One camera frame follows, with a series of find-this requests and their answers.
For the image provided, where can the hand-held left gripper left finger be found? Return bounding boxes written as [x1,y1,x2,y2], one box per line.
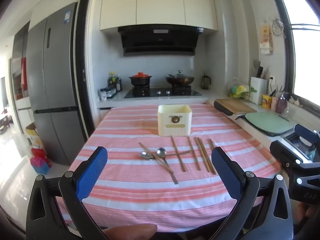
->
[26,146,108,240]

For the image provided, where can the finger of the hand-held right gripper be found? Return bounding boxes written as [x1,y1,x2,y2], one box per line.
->
[294,124,320,142]
[269,140,320,171]

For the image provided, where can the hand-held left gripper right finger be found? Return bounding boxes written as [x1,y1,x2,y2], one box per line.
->
[211,147,295,240]

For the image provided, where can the row of wooden chopsticks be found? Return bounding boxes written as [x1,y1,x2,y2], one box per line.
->
[139,135,217,185]

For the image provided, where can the metal spoon wooden handle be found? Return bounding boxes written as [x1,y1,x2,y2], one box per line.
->
[139,150,192,160]
[157,147,175,174]

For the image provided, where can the cream ribbed utensil box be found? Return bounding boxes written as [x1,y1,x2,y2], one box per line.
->
[158,104,192,137]

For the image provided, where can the person's right hand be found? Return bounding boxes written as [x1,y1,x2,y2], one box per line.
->
[297,201,320,227]

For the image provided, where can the person's left hand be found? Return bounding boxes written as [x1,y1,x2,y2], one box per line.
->
[103,224,158,240]

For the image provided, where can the kitchen sink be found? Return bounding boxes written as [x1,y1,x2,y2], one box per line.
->
[284,132,314,162]

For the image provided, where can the green cutting board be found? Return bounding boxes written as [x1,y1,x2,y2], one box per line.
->
[235,112,295,137]

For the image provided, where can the garlic bulbs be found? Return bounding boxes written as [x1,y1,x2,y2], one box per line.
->
[289,96,306,108]

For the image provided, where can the purple soap dispenser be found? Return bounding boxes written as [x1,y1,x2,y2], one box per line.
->
[276,92,288,114]

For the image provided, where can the red toy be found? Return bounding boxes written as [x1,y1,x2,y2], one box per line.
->
[30,147,53,175]

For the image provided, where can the pink striped tablecloth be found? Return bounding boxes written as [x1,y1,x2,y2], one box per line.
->
[56,104,282,233]

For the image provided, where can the wooden cutting board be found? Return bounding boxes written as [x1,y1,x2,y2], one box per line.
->
[215,98,257,114]

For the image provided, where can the white knife block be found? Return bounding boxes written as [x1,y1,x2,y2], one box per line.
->
[250,76,268,105]

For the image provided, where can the cardboard box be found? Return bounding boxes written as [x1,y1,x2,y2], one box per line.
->
[25,122,44,148]

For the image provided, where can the plastic bag yellow green contents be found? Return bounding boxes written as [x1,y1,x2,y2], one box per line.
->
[228,77,250,100]

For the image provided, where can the window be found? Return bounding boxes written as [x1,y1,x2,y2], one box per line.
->
[274,0,320,107]

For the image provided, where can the dark glass pitcher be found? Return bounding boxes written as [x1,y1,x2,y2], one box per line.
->
[201,74,211,90]

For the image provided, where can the grey steel refrigerator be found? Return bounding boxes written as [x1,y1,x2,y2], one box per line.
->
[26,2,87,166]

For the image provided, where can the dark wooden dining furniture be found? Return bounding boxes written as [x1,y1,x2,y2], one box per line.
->
[0,105,11,133]

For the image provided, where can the black gas cooktop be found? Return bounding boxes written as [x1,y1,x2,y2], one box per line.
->
[124,88,202,98]

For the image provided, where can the dark metal wok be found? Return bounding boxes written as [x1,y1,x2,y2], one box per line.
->
[165,73,195,86]

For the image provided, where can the black clay pot orange lid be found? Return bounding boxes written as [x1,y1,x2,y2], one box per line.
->
[129,72,152,87]

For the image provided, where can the red hanging cloth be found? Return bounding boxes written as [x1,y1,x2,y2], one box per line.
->
[20,57,27,85]

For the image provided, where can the black range hood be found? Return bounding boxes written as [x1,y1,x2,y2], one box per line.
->
[118,25,205,57]

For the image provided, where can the hanging wall calendar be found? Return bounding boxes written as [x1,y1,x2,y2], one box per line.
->
[260,22,274,55]

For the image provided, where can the metal wire wall hook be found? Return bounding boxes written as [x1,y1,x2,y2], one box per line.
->
[269,17,285,37]

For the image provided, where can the black door frame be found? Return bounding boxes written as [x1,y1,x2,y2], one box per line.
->
[74,0,95,138]

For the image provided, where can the cream wall cabinet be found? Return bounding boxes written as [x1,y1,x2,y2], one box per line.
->
[99,0,218,32]

